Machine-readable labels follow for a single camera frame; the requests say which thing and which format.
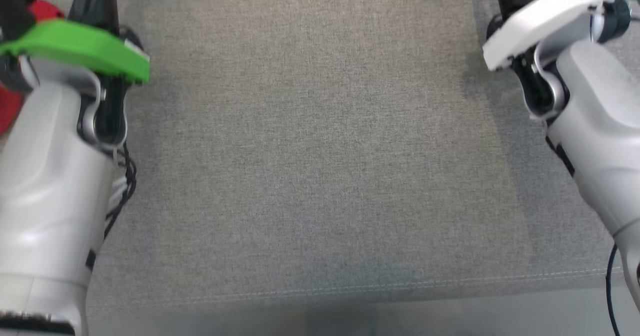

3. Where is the small red cloth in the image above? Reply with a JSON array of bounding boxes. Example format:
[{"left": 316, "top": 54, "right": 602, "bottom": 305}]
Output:
[{"left": 0, "top": 0, "right": 65, "bottom": 137}]

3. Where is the black and green left gripper body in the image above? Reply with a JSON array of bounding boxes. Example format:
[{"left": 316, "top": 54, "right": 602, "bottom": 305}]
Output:
[{"left": 0, "top": 18, "right": 151, "bottom": 86}]

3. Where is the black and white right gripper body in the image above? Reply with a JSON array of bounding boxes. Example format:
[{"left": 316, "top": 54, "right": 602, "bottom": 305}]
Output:
[{"left": 482, "top": 0, "right": 619, "bottom": 72}]

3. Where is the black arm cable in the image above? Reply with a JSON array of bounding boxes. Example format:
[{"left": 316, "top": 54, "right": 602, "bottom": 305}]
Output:
[
  {"left": 604, "top": 242, "right": 624, "bottom": 336},
  {"left": 102, "top": 142, "right": 139, "bottom": 240}
]

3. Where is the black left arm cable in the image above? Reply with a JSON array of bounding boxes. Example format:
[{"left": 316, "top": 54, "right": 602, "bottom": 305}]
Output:
[{"left": 102, "top": 142, "right": 139, "bottom": 240}]

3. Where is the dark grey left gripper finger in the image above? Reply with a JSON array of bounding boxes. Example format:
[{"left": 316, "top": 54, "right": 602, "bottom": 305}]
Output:
[{"left": 67, "top": 0, "right": 121, "bottom": 34}]

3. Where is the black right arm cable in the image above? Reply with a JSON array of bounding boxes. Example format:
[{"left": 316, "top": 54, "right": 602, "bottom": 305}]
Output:
[{"left": 604, "top": 242, "right": 624, "bottom": 336}]

